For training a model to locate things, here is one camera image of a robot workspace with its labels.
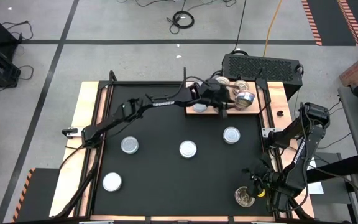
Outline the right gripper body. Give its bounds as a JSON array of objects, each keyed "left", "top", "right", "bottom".
[{"left": 252, "top": 169, "right": 284, "bottom": 200}]

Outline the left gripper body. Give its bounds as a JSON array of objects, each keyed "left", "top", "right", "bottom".
[{"left": 196, "top": 79, "right": 231, "bottom": 106}]

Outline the wooden shelf board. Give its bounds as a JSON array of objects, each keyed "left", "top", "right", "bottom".
[{"left": 185, "top": 80, "right": 262, "bottom": 115}]

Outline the black perforated computer case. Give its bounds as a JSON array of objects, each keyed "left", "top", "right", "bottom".
[{"left": 221, "top": 52, "right": 304, "bottom": 101}]

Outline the white paper sheet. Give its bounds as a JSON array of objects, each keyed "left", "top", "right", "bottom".
[{"left": 301, "top": 155, "right": 324, "bottom": 195}]

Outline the black stand leg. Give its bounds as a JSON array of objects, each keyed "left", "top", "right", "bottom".
[{"left": 305, "top": 154, "right": 358, "bottom": 184}]

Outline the black table mat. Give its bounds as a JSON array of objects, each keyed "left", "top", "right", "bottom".
[{"left": 92, "top": 83, "right": 275, "bottom": 218}]

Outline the grey side table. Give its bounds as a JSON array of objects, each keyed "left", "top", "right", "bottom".
[{"left": 337, "top": 86, "right": 358, "bottom": 224}]

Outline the black mat orange striped edge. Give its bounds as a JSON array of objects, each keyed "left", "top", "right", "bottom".
[
  {"left": 301, "top": 0, "right": 358, "bottom": 47},
  {"left": 12, "top": 167, "right": 61, "bottom": 223}
]

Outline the black hanging cable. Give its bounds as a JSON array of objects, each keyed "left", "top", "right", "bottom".
[{"left": 233, "top": 0, "right": 248, "bottom": 54}]

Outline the coiled black cable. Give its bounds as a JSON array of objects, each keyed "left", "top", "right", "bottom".
[{"left": 166, "top": 10, "right": 196, "bottom": 35}]

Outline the yellow hanging cable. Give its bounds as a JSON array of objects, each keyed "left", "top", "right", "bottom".
[{"left": 262, "top": 0, "right": 284, "bottom": 58}]

